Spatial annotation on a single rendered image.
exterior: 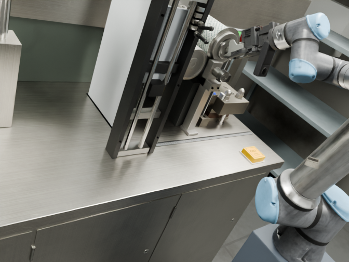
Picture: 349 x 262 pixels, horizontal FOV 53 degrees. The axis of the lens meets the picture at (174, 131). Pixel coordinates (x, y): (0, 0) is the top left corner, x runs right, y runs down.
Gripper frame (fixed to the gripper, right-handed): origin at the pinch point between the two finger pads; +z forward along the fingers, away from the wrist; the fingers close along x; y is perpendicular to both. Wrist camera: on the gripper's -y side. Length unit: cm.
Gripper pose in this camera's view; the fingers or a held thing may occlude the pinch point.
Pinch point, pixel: (230, 57)
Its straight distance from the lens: 129.9
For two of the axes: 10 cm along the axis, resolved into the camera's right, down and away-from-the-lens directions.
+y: -0.9, -10.0, -0.1
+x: -7.7, 0.8, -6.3
